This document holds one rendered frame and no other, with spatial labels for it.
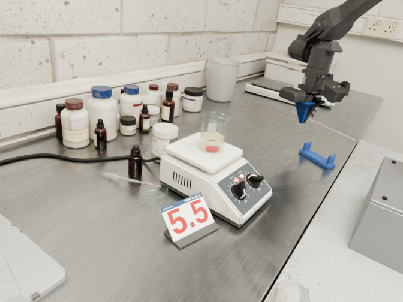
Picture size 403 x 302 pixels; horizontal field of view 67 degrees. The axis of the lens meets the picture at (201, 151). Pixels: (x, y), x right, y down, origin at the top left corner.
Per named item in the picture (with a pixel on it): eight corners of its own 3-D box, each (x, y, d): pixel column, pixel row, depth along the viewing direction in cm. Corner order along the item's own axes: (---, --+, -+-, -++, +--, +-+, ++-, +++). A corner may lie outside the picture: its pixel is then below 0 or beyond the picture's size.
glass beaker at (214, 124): (192, 146, 62) (197, 108, 58) (214, 142, 65) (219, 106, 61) (207, 160, 57) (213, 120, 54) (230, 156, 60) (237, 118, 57)
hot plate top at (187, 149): (244, 154, 63) (245, 150, 62) (211, 174, 54) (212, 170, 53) (198, 135, 69) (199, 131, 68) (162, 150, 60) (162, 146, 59)
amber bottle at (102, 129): (108, 145, 76) (108, 117, 72) (104, 150, 73) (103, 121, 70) (97, 143, 76) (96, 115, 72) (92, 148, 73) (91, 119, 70)
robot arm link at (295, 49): (348, 21, 73) (315, 17, 83) (322, 18, 70) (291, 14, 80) (334, 69, 79) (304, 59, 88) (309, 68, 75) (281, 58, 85)
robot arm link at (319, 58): (349, 43, 73) (322, 37, 80) (331, 41, 71) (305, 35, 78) (339, 72, 76) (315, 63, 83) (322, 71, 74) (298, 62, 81)
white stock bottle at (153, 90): (162, 112, 100) (164, 87, 97) (149, 114, 98) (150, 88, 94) (155, 107, 104) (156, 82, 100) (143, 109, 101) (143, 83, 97)
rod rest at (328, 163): (335, 167, 81) (339, 155, 79) (327, 169, 79) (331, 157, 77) (306, 150, 88) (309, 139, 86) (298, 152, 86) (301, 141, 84)
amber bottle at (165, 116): (169, 117, 97) (171, 88, 93) (175, 121, 95) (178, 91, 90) (158, 118, 95) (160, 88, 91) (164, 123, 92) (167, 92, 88)
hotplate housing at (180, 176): (270, 200, 63) (280, 167, 59) (239, 231, 53) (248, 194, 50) (188, 160, 74) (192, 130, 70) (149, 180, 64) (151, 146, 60)
